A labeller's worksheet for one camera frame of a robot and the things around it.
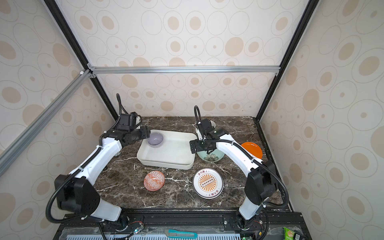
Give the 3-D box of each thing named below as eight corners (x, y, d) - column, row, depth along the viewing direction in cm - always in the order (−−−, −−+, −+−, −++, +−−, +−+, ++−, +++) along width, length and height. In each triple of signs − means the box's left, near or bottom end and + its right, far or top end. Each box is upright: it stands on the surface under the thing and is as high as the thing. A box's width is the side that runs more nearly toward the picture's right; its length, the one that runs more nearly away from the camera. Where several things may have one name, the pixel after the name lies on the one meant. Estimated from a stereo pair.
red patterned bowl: (144, 191, 86) (141, 188, 82) (147, 174, 92) (145, 170, 88) (164, 191, 86) (162, 188, 82) (166, 174, 92) (165, 170, 88)
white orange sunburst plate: (192, 198, 83) (192, 197, 81) (192, 169, 94) (192, 168, 92) (224, 198, 83) (225, 197, 81) (221, 169, 94) (221, 168, 92)
